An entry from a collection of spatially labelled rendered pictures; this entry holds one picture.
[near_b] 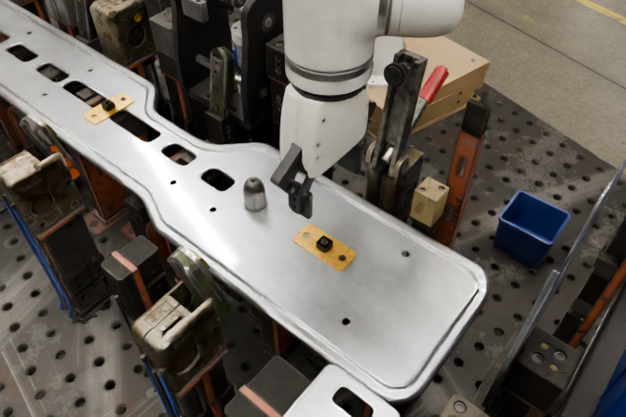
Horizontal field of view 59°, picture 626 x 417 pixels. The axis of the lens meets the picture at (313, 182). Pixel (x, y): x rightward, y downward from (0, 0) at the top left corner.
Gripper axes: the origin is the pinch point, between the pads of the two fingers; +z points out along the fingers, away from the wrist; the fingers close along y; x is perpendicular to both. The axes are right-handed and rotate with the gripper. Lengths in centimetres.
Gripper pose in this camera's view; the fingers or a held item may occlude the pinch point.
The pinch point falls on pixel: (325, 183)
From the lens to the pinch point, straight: 65.6
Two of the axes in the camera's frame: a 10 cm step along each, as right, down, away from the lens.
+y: -6.4, 5.5, -5.4
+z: 0.0, 7.0, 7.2
